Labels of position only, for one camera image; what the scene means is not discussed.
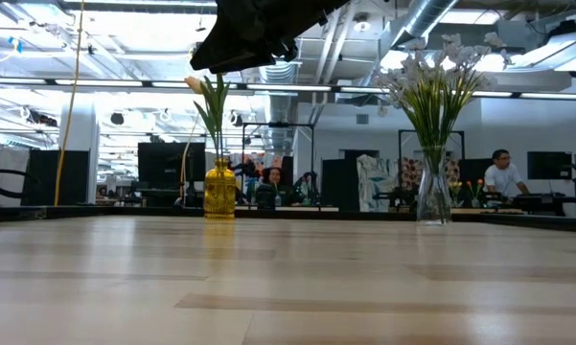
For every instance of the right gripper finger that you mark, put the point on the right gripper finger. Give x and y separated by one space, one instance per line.
283 52
249 33

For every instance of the amber glass bottle vase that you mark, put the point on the amber glass bottle vase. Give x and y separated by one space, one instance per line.
219 191

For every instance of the tall clear glass vase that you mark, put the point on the tall clear glass vase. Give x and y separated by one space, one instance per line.
433 191

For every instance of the floral printed cloth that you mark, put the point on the floral printed cloth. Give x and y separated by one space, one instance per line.
256 158

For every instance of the person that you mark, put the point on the person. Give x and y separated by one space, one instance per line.
500 177
274 176

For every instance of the black partition panel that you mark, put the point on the black partition panel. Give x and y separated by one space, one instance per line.
338 175
474 167

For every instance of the black office chair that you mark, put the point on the black office chair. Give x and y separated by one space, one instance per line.
266 196

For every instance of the black monitor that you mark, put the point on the black monitor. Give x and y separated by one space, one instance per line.
163 163
40 167
550 166

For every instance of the white green printed cloth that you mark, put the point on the white green printed cloth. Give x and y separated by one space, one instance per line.
376 179

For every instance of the distant orange tulips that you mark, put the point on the distant orange tulips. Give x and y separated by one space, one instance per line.
479 183

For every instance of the black desk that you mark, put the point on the black desk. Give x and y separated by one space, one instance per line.
556 199

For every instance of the black metal stand frame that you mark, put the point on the black metal stand frame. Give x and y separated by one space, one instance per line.
278 124
453 131

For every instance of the linear ceiling light rail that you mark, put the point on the linear ceiling light rail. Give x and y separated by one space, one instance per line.
115 84

